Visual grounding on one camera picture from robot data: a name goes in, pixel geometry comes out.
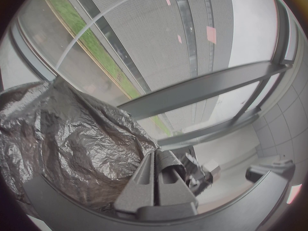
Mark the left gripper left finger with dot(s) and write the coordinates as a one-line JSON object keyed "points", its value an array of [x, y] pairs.
{"points": [[134, 196]]}

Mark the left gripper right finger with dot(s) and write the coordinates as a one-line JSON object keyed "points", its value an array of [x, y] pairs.
{"points": [[173, 194]]}

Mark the window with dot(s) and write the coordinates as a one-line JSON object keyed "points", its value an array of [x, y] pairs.
{"points": [[156, 44]]}

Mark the black plastic bag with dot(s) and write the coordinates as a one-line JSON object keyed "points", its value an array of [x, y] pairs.
{"points": [[72, 141]]}

